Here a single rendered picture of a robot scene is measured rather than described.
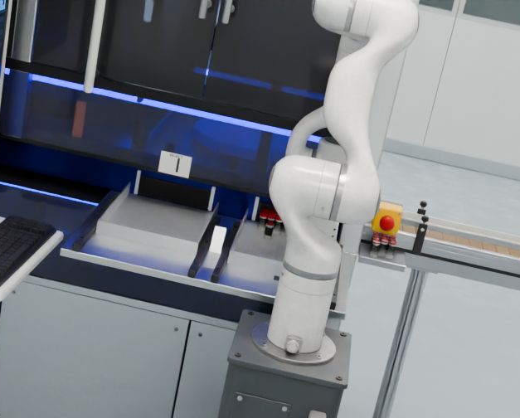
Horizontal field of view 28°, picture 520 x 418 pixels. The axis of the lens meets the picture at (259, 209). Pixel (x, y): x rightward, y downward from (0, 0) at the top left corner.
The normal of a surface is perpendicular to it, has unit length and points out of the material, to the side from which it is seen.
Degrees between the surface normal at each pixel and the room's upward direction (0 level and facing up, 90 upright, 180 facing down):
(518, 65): 90
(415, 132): 90
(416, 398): 0
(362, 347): 0
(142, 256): 0
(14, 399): 90
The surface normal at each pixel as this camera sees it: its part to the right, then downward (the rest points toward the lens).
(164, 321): -0.11, 0.31
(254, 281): 0.19, -0.93
